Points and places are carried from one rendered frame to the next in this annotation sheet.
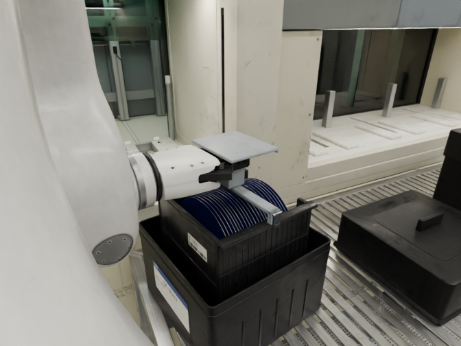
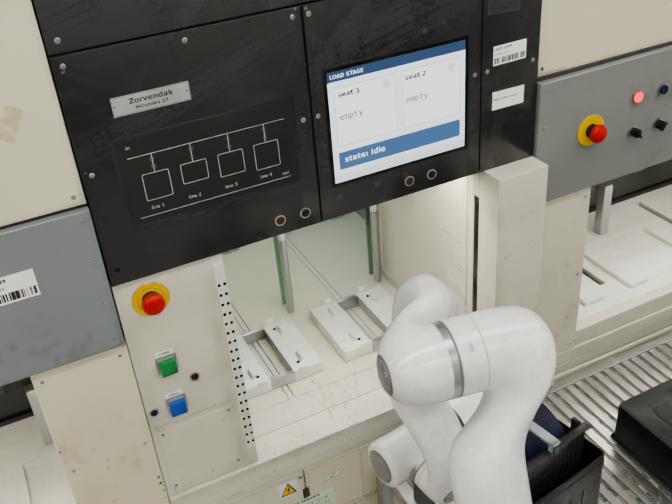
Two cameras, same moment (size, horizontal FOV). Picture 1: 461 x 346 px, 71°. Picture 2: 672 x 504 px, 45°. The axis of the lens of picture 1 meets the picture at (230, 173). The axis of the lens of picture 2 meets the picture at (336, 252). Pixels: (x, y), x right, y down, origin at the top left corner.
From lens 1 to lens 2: 109 cm
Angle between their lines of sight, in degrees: 7
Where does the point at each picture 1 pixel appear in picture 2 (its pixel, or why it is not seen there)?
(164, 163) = (465, 413)
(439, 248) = not seen: outside the picture
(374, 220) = (655, 413)
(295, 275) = (572, 489)
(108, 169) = not seen: hidden behind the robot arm
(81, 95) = (442, 407)
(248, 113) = (508, 301)
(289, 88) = (551, 254)
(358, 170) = (646, 319)
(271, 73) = (533, 257)
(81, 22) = not seen: hidden behind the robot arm
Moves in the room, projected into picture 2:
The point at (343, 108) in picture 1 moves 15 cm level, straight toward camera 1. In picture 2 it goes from (627, 187) to (625, 210)
